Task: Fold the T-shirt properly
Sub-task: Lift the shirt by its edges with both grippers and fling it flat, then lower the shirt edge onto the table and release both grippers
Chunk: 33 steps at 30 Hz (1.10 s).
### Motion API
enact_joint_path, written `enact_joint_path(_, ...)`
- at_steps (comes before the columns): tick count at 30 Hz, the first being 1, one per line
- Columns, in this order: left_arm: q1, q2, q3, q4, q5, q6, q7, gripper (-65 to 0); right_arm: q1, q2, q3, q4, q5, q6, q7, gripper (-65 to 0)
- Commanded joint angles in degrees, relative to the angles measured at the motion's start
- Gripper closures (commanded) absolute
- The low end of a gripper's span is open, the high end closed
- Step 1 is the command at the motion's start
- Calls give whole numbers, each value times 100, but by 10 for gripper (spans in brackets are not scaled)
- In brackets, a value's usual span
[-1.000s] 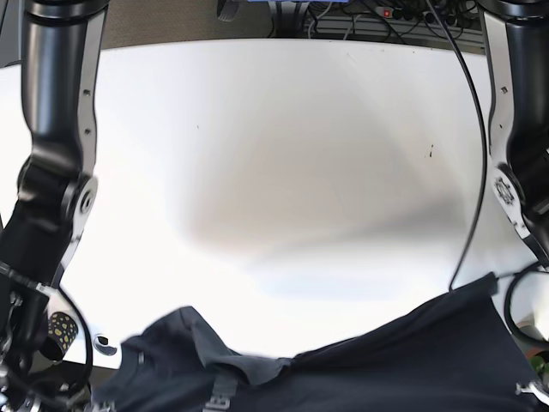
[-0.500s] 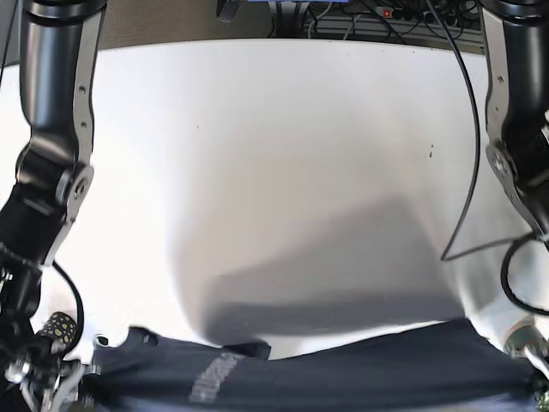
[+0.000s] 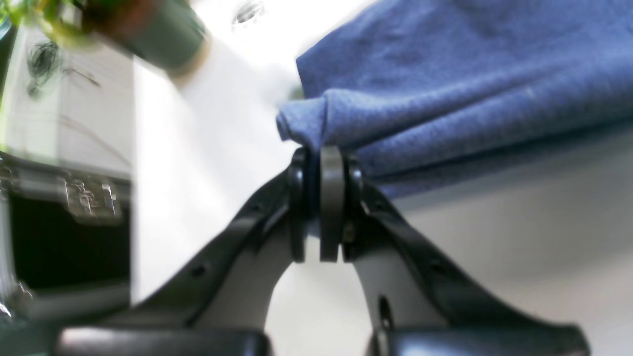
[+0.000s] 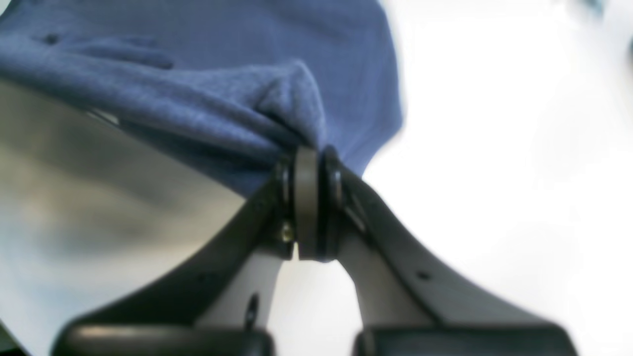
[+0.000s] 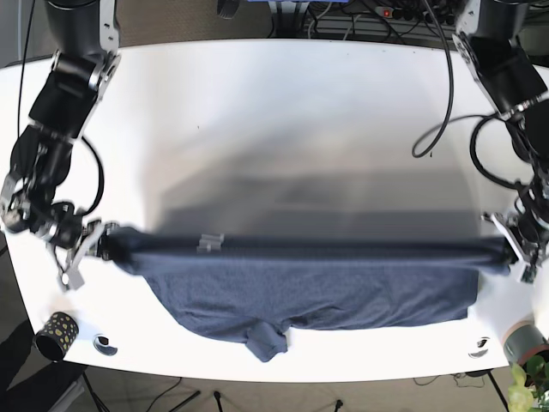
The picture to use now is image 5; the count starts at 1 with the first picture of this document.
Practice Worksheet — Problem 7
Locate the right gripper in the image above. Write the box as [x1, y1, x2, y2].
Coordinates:
[53, 219, 120, 291]

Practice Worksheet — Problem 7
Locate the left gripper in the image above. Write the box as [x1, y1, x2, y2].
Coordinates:
[482, 211, 548, 284]

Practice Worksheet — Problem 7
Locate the navy blue T-shirt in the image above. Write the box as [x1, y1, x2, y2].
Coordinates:
[106, 227, 510, 362]

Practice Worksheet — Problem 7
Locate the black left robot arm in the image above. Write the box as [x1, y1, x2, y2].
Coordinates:
[452, 1, 548, 283]

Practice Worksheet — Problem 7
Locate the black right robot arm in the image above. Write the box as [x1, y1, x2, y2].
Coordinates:
[1, 1, 121, 290]

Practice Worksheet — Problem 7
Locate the grey plant pot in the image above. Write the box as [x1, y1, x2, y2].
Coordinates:
[503, 321, 548, 367]

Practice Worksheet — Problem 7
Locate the black dotted cup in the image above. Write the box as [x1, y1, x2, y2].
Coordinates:
[33, 312, 79, 362]

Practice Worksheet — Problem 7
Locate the left silver table grommet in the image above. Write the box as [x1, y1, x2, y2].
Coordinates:
[93, 334, 118, 356]

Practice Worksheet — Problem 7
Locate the silver table grommet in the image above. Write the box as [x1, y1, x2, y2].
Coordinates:
[467, 336, 492, 360]
[93, 334, 118, 356]

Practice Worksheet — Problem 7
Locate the right silver table grommet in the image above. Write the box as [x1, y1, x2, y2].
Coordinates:
[467, 336, 492, 360]

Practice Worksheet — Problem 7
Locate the green potted plant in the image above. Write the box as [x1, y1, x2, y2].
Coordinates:
[508, 354, 548, 412]

